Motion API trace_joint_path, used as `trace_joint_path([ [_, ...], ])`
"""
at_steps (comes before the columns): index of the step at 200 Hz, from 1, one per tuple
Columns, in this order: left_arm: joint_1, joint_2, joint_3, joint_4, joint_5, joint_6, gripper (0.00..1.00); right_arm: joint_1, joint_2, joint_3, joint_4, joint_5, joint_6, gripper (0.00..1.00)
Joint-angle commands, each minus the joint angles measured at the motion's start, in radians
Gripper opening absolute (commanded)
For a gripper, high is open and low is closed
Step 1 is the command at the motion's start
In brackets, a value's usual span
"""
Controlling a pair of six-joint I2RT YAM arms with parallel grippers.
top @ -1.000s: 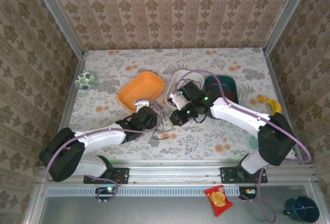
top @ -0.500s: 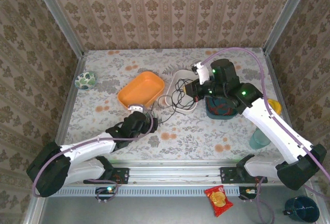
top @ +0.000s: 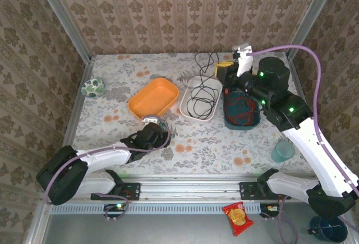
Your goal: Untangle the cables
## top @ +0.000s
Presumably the grey slotted cable duct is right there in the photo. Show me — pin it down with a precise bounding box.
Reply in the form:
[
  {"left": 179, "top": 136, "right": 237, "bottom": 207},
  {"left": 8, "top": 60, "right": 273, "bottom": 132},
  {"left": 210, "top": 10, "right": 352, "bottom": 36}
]
[{"left": 50, "top": 202, "right": 261, "bottom": 215}]

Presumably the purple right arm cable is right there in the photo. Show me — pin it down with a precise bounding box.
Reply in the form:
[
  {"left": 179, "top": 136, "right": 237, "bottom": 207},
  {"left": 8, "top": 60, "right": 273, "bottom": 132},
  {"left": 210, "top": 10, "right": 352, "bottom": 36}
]
[{"left": 246, "top": 44, "right": 359, "bottom": 197}]

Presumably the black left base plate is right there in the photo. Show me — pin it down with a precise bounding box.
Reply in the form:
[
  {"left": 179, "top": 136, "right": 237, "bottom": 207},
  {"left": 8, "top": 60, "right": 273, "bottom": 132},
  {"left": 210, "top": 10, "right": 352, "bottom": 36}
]
[{"left": 90, "top": 182, "right": 141, "bottom": 201}]

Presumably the white plastic tray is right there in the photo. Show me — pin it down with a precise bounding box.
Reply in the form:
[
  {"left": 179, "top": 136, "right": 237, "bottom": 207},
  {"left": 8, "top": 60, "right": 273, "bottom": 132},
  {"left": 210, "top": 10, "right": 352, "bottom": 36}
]
[{"left": 179, "top": 75, "right": 223, "bottom": 123}]

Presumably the dark teal plastic tray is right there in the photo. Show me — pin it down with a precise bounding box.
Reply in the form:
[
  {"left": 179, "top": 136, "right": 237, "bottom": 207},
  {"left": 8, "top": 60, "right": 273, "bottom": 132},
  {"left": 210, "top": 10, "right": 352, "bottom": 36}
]
[{"left": 223, "top": 86, "right": 261, "bottom": 131}]

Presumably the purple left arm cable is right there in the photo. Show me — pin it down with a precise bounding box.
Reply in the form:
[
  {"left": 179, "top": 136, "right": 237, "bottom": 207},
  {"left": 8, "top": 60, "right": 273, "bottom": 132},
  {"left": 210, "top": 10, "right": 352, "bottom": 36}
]
[{"left": 44, "top": 114, "right": 172, "bottom": 204}]

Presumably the dark blue mug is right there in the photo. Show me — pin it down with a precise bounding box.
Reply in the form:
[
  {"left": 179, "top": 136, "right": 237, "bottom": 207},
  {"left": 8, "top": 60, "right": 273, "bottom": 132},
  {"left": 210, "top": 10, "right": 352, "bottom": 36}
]
[{"left": 307, "top": 215, "right": 348, "bottom": 242}]

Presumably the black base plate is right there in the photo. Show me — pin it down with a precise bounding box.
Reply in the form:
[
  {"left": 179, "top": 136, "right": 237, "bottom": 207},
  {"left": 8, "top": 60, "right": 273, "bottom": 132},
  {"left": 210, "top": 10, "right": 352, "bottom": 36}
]
[
  {"left": 90, "top": 182, "right": 141, "bottom": 201},
  {"left": 239, "top": 181, "right": 270, "bottom": 201}
]

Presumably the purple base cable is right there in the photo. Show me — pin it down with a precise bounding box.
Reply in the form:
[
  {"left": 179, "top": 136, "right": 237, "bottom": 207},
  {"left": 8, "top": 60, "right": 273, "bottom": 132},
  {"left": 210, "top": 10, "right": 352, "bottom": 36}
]
[
  {"left": 277, "top": 195, "right": 300, "bottom": 244},
  {"left": 94, "top": 192, "right": 130, "bottom": 223}
]

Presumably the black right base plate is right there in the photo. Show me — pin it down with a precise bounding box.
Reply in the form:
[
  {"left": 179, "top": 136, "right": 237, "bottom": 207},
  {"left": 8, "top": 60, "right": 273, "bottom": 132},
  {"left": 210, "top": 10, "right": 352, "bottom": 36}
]
[{"left": 239, "top": 181, "right": 270, "bottom": 201}]

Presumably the red snack bag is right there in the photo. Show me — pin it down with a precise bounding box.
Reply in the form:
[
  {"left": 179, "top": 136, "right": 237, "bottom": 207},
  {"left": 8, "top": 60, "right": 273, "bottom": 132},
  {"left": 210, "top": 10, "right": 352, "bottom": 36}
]
[{"left": 222, "top": 201, "right": 255, "bottom": 237}]

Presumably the green leaf pattern bowl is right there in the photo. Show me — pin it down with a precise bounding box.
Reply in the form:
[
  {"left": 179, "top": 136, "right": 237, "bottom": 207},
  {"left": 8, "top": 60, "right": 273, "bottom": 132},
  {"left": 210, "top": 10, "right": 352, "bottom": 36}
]
[{"left": 81, "top": 77, "right": 106, "bottom": 98}]

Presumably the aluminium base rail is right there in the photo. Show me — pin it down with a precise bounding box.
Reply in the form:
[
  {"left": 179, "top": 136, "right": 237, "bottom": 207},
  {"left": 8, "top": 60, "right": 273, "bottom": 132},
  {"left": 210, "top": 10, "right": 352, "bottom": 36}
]
[{"left": 42, "top": 174, "right": 344, "bottom": 203}]

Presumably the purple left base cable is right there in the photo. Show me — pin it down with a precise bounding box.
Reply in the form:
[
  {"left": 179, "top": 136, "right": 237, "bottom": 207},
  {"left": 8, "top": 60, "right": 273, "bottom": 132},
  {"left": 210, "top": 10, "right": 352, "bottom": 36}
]
[{"left": 94, "top": 192, "right": 130, "bottom": 223}]

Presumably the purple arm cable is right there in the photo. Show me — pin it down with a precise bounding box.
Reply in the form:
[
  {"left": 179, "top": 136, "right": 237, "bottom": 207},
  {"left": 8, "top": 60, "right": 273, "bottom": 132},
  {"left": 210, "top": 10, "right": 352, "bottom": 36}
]
[
  {"left": 44, "top": 114, "right": 172, "bottom": 204},
  {"left": 246, "top": 44, "right": 359, "bottom": 197}
]

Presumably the thin black cable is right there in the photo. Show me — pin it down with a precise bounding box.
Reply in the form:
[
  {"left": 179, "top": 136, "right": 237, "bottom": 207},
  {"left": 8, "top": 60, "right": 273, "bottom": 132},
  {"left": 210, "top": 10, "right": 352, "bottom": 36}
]
[{"left": 186, "top": 52, "right": 222, "bottom": 120}]

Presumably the light teal cup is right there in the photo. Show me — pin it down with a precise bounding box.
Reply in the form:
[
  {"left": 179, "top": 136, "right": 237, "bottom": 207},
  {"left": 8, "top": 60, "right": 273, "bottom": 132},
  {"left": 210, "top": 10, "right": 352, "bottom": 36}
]
[{"left": 271, "top": 140, "right": 296, "bottom": 163}]

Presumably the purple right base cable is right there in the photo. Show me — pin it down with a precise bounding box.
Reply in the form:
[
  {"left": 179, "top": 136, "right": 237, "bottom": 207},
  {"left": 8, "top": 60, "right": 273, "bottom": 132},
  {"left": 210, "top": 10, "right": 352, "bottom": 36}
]
[{"left": 277, "top": 195, "right": 300, "bottom": 244}]

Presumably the aluminium frame post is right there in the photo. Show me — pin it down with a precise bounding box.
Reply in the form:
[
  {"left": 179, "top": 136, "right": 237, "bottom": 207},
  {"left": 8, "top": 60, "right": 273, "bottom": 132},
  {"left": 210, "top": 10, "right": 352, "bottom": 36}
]
[
  {"left": 286, "top": 0, "right": 342, "bottom": 59},
  {"left": 31, "top": 0, "right": 92, "bottom": 63}
]

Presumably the thin red cable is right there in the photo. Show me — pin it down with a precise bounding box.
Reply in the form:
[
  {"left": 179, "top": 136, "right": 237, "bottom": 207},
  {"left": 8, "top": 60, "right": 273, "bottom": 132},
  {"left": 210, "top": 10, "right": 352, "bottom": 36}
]
[
  {"left": 228, "top": 102, "right": 260, "bottom": 126},
  {"left": 225, "top": 91, "right": 247, "bottom": 116}
]

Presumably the orange plastic tray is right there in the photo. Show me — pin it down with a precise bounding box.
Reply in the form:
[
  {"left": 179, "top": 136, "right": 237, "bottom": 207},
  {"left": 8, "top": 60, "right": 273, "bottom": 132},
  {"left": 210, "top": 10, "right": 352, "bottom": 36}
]
[{"left": 127, "top": 77, "right": 180, "bottom": 121}]

